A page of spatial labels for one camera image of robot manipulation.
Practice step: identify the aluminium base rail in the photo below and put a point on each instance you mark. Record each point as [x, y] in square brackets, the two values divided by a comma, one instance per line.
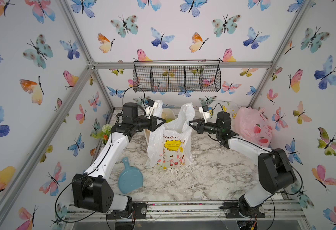
[205, 210]

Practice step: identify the potted plant white pot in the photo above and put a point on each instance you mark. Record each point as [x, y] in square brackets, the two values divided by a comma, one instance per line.
[103, 133]

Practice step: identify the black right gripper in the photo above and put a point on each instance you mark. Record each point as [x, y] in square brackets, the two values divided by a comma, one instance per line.
[200, 121]

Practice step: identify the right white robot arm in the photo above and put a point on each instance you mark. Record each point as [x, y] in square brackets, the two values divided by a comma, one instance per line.
[274, 169]

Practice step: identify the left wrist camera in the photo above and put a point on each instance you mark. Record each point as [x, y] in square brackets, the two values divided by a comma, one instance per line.
[150, 106]

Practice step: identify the white cartoon print plastic bag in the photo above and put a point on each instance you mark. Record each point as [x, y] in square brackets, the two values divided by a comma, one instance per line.
[169, 146]

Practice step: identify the white lemon print plastic bag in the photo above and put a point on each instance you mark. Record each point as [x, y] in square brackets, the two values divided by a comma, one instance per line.
[218, 106]

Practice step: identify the light green pear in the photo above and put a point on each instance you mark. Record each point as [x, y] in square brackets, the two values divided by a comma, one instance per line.
[169, 120]

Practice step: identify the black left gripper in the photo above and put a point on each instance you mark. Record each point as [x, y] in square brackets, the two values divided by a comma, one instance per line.
[153, 125]

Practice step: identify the pink apple print plastic bag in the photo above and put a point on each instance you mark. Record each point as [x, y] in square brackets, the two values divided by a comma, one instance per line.
[253, 126]

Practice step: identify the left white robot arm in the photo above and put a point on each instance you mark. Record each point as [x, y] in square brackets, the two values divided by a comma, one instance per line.
[91, 190]

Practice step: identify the blue paddle shaped board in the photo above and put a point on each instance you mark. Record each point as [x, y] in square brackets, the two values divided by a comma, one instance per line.
[130, 178]

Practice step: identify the white rectangular fruit tray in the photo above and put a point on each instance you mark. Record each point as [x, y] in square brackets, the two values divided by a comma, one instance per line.
[167, 113]

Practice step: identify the black wire mesh basket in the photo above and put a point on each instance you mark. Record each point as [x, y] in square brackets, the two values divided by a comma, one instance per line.
[181, 76]

